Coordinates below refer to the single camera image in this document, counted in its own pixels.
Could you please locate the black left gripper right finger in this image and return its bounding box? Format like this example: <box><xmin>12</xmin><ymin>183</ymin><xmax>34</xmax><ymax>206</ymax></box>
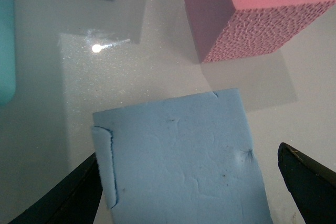
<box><xmin>278</xmin><ymin>142</ymin><xmax>335</xmax><ymax>223</ymax></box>

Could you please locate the light blue foam block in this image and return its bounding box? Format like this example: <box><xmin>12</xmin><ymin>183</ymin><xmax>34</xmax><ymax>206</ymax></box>
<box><xmin>92</xmin><ymin>89</ymin><xmax>272</xmax><ymax>223</ymax></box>

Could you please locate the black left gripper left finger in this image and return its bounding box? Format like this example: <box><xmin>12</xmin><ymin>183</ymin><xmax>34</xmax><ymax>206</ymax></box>
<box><xmin>10</xmin><ymin>153</ymin><xmax>102</xmax><ymax>223</ymax></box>

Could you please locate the pink foam block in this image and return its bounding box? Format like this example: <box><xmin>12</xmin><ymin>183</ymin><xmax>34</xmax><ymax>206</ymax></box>
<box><xmin>184</xmin><ymin>0</ymin><xmax>335</xmax><ymax>62</ymax></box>

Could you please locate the teal plastic bin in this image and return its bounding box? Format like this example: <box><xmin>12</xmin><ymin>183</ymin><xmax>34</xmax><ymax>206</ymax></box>
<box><xmin>1</xmin><ymin>0</ymin><xmax>16</xmax><ymax>106</ymax></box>

